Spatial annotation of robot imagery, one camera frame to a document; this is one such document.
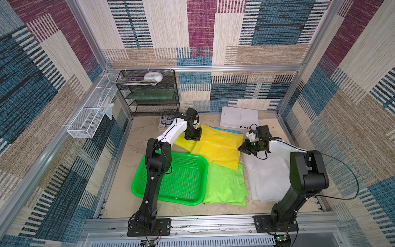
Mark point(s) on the white wire wall basket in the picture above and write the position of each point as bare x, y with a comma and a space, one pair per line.
95, 108

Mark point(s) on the black wire mesh shelf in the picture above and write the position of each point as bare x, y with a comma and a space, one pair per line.
151, 100

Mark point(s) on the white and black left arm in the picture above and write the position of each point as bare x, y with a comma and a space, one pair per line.
158, 160

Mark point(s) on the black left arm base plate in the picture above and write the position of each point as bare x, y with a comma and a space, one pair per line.
159, 227

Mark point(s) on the beige paper booklet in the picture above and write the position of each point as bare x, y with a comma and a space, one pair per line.
273, 125

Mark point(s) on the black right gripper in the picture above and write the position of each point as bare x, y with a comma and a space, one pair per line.
252, 146

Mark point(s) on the white flat box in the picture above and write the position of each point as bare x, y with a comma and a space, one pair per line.
238, 118

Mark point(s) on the lime green folded raincoat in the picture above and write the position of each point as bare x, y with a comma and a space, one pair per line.
226, 186

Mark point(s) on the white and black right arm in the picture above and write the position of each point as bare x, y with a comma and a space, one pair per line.
307, 176

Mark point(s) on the magazines on shelf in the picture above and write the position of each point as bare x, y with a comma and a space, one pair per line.
134, 80

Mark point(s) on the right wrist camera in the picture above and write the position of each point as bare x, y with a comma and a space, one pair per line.
252, 136

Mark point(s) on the small yellow raincoat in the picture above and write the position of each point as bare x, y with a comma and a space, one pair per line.
185, 144

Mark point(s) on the white round object on shelf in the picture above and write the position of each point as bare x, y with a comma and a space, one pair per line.
153, 77

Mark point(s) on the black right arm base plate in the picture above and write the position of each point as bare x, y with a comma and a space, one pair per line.
265, 224

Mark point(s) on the large yellow raincoat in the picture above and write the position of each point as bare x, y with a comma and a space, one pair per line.
219, 147

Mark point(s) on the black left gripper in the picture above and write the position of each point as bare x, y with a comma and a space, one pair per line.
197, 137

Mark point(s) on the green perforated plastic basket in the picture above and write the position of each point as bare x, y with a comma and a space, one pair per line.
186, 184

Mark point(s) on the blue raincoat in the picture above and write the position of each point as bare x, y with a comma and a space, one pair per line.
231, 131

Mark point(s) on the white folded raincoat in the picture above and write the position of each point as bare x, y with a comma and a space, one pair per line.
269, 176

